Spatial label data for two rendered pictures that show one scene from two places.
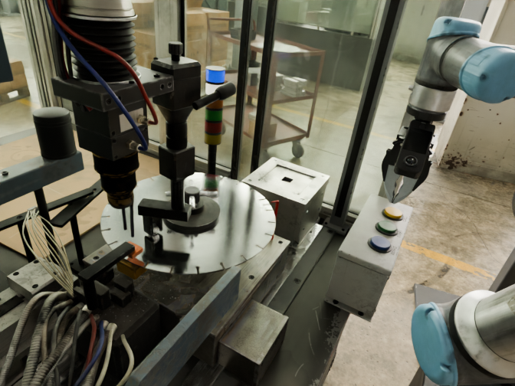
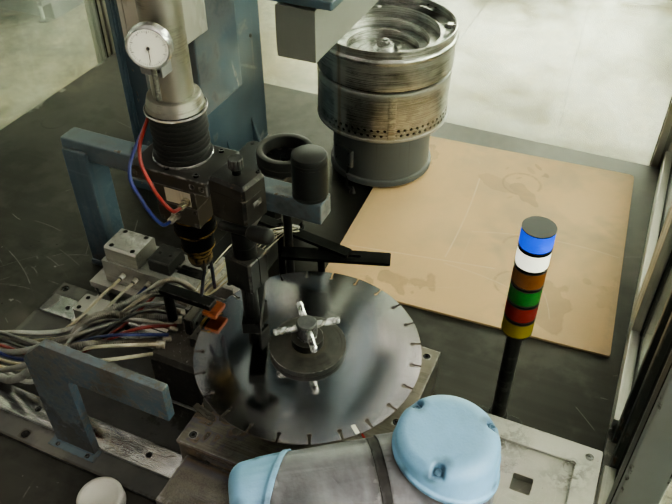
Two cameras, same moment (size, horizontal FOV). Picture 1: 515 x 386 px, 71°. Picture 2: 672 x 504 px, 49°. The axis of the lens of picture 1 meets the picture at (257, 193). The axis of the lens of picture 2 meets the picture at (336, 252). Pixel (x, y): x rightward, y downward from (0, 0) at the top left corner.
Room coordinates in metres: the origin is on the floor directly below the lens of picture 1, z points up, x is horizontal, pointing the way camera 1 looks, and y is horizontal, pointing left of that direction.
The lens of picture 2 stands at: (0.60, -0.60, 1.76)
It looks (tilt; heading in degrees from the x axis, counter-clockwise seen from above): 41 degrees down; 89
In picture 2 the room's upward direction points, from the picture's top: straight up
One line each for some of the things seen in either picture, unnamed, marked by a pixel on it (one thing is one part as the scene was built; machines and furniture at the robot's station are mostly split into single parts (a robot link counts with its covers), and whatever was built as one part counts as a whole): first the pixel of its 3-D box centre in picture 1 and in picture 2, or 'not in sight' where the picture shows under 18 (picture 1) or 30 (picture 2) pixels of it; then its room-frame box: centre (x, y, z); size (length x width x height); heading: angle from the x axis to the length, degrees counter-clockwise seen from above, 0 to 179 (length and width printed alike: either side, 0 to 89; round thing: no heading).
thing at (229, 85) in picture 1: (205, 93); (252, 222); (0.52, 0.09, 1.21); 0.08 x 0.06 x 0.03; 155
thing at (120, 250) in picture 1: (113, 273); (193, 311); (0.40, 0.21, 0.95); 0.10 x 0.03 x 0.07; 155
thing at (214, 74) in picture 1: (215, 74); (537, 235); (0.88, 0.13, 1.14); 0.05 x 0.04 x 0.03; 65
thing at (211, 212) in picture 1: (191, 207); (307, 341); (0.58, 0.12, 0.96); 0.11 x 0.11 x 0.03
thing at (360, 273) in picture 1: (371, 251); not in sight; (0.69, -0.29, 0.82); 0.28 x 0.11 x 0.15; 155
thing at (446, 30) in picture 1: (447, 53); (439, 475); (0.69, -0.30, 1.28); 0.09 x 0.08 x 0.11; 9
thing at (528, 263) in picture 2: (214, 87); (533, 254); (0.88, 0.13, 1.11); 0.05 x 0.04 x 0.03; 65
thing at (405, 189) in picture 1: (408, 184); not in sight; (0.69, -0.32, 1.01); 0.06 x 0.03 x 0.09; 154
